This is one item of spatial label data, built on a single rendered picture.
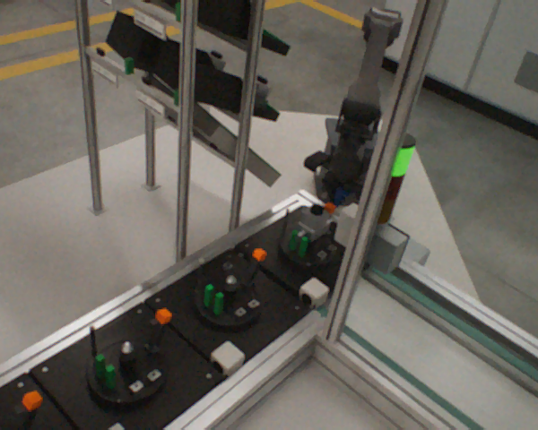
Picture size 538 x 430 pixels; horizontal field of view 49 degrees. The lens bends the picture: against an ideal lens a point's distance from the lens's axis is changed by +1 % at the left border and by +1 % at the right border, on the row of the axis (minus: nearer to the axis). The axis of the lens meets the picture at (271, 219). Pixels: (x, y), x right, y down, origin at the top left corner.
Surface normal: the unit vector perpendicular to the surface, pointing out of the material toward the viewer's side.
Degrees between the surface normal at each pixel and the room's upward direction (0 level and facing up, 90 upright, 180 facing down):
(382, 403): 90
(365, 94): 26
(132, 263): 0
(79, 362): 0
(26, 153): 1
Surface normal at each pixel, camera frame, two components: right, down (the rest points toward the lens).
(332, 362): -0.67, 0.40
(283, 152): 0.12, -0.77
